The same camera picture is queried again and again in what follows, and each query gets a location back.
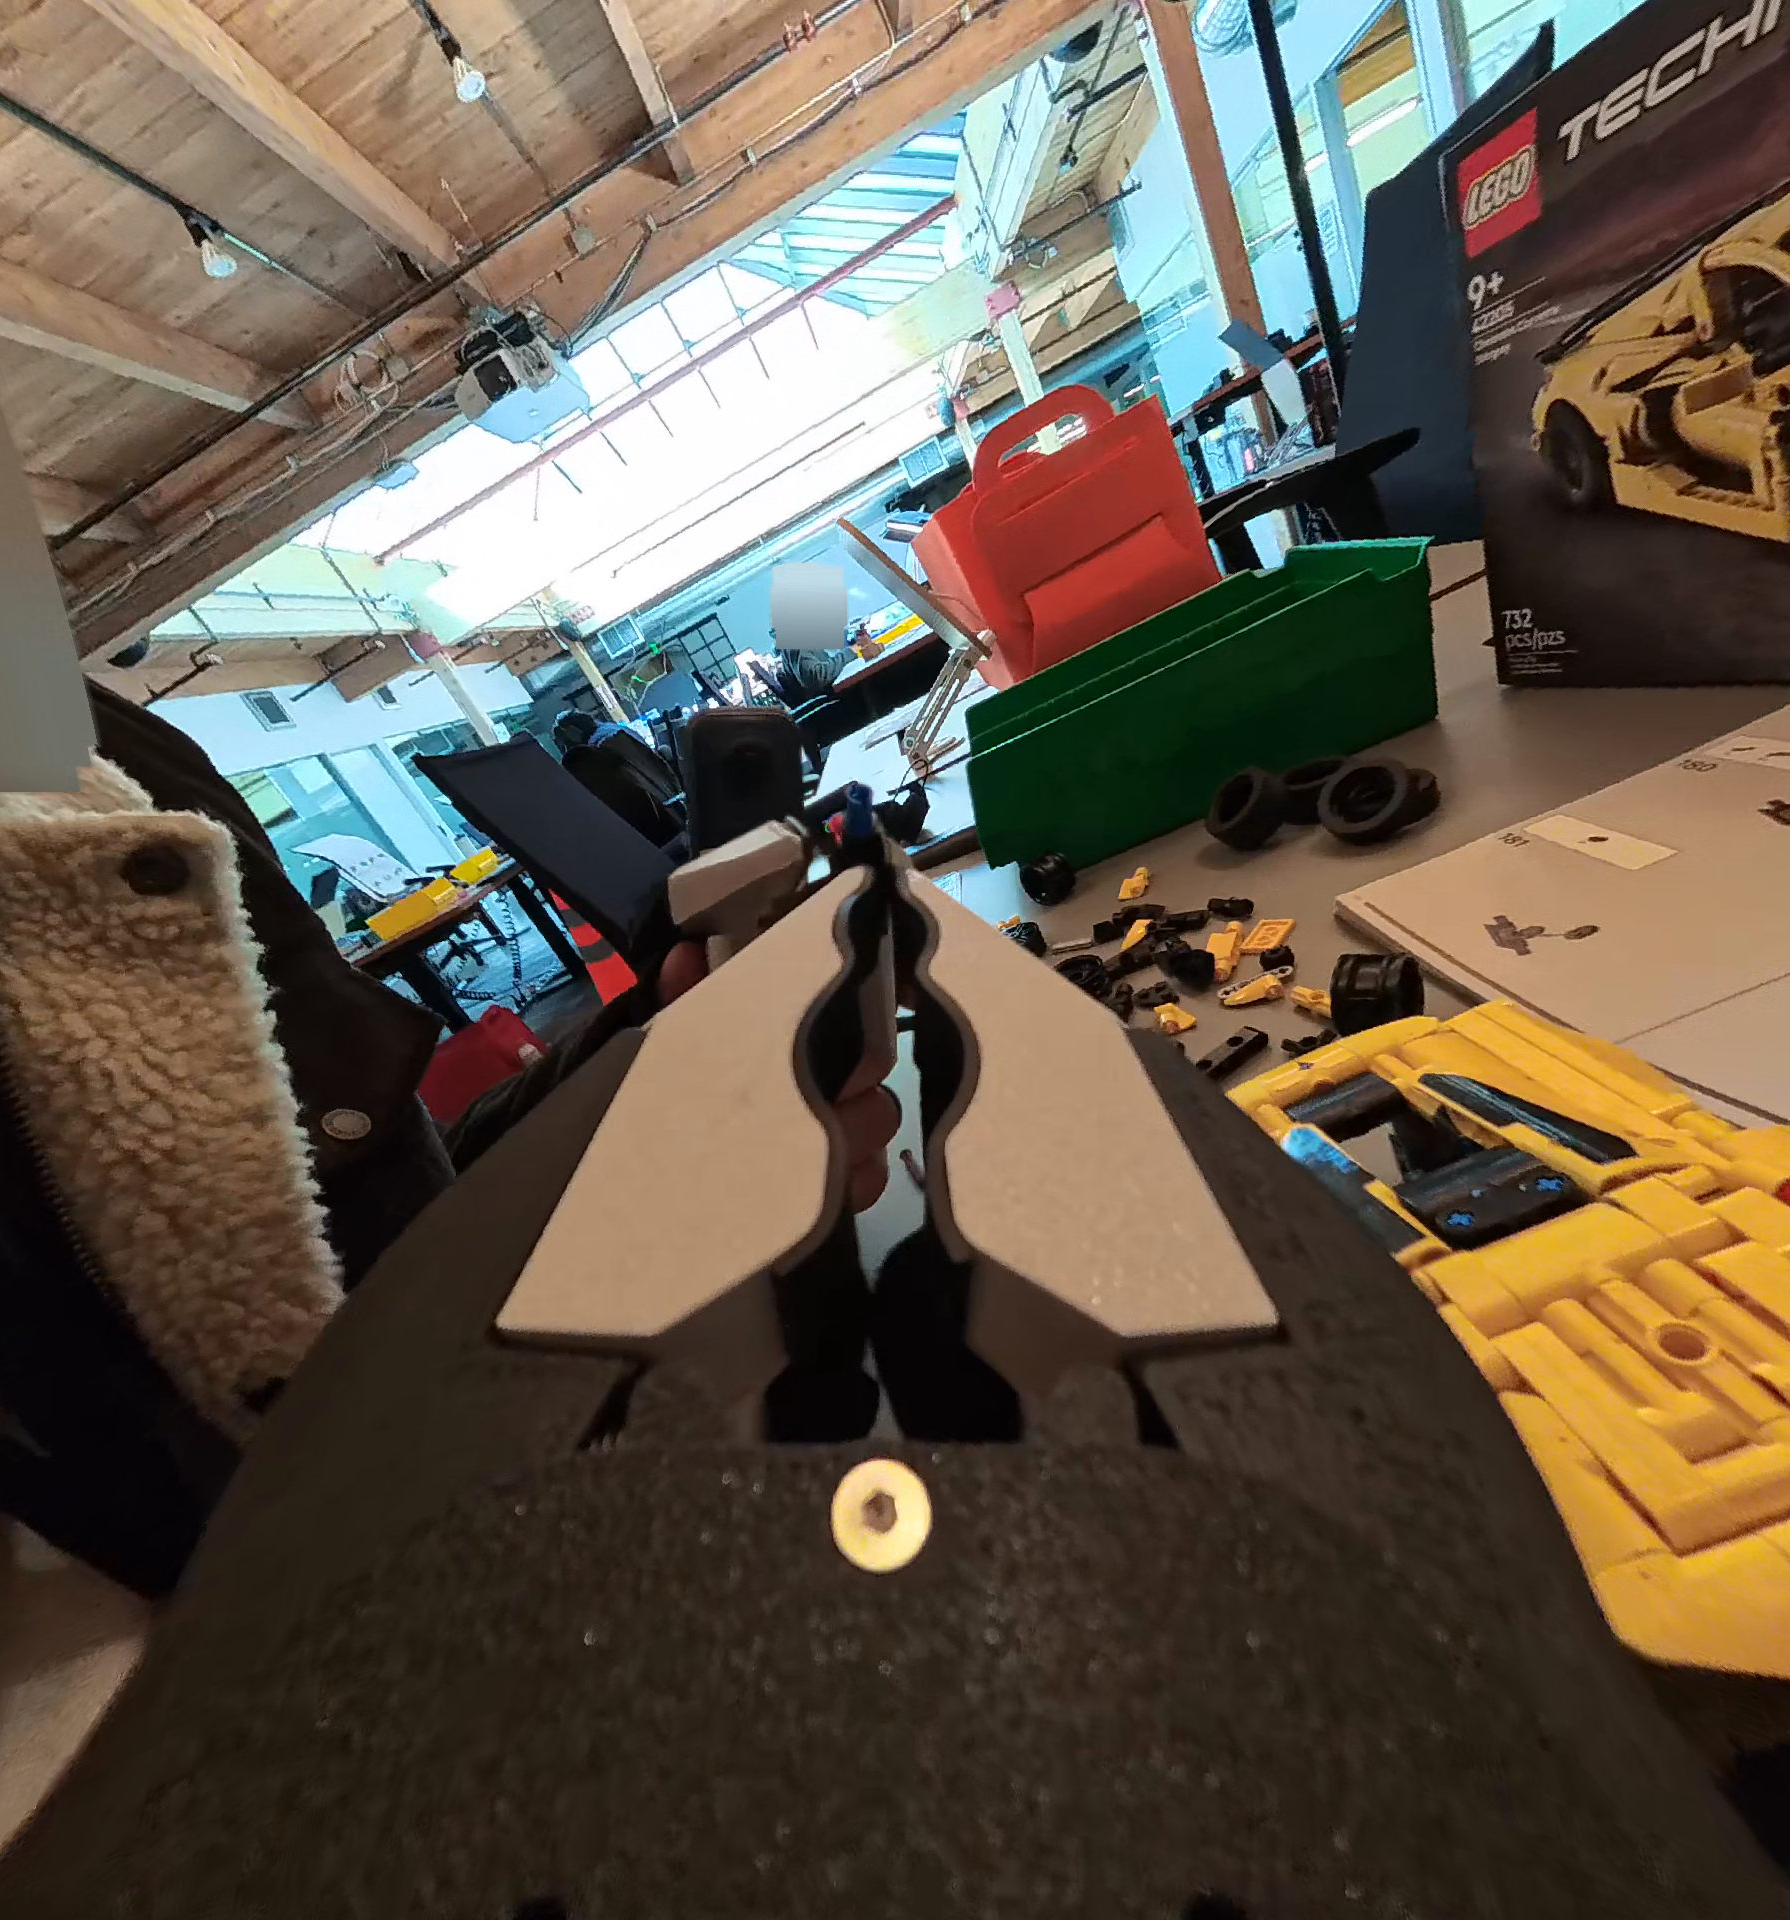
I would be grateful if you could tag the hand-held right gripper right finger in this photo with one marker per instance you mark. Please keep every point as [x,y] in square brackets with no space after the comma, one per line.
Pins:
[1121,1185]

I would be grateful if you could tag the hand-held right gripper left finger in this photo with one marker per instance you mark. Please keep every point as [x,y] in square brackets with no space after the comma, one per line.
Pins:
[655,1185]

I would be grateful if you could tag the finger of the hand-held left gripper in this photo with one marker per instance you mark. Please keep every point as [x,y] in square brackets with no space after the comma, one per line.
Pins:
[740,883]
[882,1006]

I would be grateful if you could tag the short blue connector pin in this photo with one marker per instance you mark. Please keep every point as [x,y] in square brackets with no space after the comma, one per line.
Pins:
[858,811]

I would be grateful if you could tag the yellow toy brick car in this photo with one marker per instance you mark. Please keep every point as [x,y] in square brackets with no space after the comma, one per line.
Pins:
[1630,1320]

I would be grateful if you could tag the building instruction booklet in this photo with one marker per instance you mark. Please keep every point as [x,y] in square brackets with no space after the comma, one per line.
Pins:
[1660,932]

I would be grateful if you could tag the person's left forearm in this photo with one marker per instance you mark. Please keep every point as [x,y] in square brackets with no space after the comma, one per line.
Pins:
[565,1066]

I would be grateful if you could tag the person's left hand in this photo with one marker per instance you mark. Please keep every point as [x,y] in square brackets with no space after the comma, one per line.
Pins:
[868,1147]

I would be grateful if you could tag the orange traffic cone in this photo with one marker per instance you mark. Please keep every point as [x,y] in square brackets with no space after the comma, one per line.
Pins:
[598,949]

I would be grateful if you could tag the black rubber toy tire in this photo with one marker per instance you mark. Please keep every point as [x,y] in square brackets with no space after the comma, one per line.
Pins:
[1309,789]
[1245,811]
[1372,801]
[1049,879]

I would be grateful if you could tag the black office chair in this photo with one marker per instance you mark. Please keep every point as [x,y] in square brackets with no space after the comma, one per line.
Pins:
[535,826]
[1390,376]

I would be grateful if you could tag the red container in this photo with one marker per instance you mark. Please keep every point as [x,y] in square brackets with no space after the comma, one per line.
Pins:
[475,1059]

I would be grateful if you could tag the pile of black yellow bricks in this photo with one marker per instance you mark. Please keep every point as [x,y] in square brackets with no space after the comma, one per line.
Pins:
[1180,959]

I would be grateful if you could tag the yellow plastic bin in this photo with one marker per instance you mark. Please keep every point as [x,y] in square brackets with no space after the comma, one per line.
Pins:
[423,900]

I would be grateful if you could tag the red cardboard carrier box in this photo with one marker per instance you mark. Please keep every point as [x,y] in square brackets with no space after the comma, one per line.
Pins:
[1090,555]

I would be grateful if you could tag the green plastic bin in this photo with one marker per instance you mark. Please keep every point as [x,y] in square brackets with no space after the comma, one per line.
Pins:
[1212,720]

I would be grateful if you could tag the ceiling light bulb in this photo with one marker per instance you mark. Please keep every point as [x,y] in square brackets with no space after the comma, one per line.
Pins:
[469,79]
[215,255]

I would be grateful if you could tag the white shirt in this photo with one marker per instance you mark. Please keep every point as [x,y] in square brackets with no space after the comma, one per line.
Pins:
[11,1651]

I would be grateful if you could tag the toy car set box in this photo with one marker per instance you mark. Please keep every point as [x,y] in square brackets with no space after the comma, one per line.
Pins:
[1660,450]

